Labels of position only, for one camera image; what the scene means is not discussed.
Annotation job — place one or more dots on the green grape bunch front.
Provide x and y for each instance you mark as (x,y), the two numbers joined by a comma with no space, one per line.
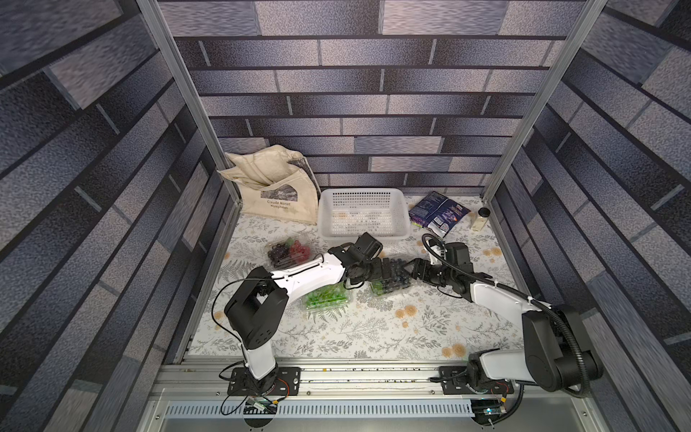
(316,300)

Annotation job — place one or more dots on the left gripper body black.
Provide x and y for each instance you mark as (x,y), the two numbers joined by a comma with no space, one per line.
(365,271)

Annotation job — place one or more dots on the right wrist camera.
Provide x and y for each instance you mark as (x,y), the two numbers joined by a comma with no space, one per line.
(437,250)

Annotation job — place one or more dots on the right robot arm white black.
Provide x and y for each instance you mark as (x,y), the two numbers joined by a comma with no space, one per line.
(558,354)

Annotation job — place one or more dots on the left aluminium frame post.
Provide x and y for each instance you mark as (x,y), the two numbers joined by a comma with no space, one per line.
(160,32)

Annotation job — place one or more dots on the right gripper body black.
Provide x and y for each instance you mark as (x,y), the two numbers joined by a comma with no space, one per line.
(427,270)

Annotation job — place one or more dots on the right aluminium frame post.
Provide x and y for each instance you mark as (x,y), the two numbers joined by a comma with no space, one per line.
(584,24)

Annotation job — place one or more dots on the black grape bunch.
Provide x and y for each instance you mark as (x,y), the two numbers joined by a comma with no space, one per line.
(380,288)
(405,275)

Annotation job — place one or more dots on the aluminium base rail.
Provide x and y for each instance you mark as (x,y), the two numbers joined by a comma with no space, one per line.
(217,388)

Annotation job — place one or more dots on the white plastic basket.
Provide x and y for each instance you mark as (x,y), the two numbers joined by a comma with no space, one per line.
(345,214)

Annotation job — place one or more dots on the small black-capped bottle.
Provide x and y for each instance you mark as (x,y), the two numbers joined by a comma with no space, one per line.
(481,219)

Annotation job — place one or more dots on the dark purple grape bunch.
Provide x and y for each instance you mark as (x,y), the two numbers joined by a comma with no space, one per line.
(279,256)

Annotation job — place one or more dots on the red grape bunch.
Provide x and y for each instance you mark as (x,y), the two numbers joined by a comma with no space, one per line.
(299,253)

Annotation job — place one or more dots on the beige canvas tote bag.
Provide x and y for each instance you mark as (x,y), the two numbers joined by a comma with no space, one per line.
(275,183)

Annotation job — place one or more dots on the green grape bunch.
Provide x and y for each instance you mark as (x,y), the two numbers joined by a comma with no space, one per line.
(316,300)
(338,295)

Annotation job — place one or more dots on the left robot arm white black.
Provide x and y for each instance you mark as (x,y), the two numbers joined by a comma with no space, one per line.
(257,307)

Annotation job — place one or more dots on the aluminium frame post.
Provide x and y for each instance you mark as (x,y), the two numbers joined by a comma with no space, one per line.
(584,24)
(160,32)

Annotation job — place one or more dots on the dark blue snack bag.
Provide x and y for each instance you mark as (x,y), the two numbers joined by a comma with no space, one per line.
(437,213)

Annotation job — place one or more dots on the clear clamshell container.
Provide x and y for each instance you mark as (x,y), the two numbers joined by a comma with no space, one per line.
(394,277)
(321,290)
(289,241)

